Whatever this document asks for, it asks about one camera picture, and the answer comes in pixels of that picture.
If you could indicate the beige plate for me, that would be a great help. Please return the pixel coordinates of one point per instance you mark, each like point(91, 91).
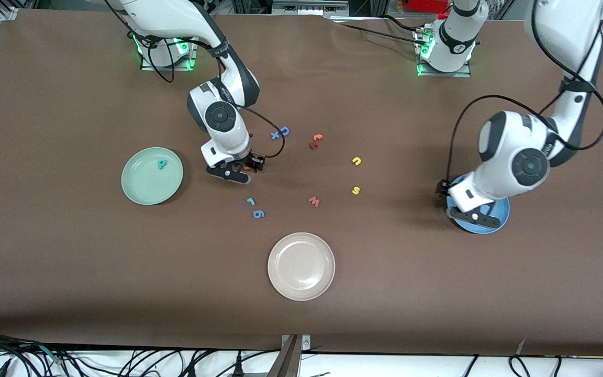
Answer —
point(301, 266)

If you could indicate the silver metal bracket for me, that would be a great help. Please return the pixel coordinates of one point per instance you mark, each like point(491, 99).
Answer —
point(305, 343)

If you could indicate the grey metal frame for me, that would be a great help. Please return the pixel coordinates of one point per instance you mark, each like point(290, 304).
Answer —
point(306, 6)

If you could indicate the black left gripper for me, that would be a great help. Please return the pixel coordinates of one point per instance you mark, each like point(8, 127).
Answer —
point(443, 188)

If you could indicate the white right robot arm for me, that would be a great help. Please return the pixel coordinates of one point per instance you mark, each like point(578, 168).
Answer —
point(176, 18)

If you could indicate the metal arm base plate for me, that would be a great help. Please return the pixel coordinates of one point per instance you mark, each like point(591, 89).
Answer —
point(147, 67)
point(448, 75)

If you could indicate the teal foam letter p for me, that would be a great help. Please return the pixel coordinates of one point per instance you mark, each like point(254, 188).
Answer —
point(162, 164)

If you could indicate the light green plate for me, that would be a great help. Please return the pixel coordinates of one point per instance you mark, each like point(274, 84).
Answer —
point(147, 183)

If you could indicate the blue foam letter D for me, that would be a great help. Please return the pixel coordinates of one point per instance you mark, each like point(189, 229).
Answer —
point(285, 132)

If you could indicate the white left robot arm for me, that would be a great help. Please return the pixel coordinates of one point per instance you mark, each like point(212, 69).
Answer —
point(568, 31)

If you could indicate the blue foam letter g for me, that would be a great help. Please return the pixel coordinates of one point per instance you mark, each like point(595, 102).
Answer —
point(258, 213)

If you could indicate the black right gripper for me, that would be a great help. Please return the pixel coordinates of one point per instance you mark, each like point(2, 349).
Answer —
point(249, 159)

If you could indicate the grey aluminium beam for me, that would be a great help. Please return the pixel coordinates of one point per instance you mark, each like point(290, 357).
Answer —
point(286, 364)

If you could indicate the white paper scrap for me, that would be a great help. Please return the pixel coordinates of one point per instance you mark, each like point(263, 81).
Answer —
point(521, 345)

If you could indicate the blue plate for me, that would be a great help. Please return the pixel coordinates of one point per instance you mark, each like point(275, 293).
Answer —
point(500, 214)

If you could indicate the brown table cover sheet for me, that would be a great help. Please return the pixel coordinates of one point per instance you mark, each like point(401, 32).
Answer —
point(71, 288)

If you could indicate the red box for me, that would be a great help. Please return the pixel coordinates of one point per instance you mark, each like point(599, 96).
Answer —
point(427, 5)

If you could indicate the pink foam letter w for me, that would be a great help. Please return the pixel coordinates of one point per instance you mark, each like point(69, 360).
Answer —
point(314, 201)

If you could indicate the black power plug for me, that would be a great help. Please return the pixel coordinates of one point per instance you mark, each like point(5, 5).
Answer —
point(238, 366)
point(4, 368)

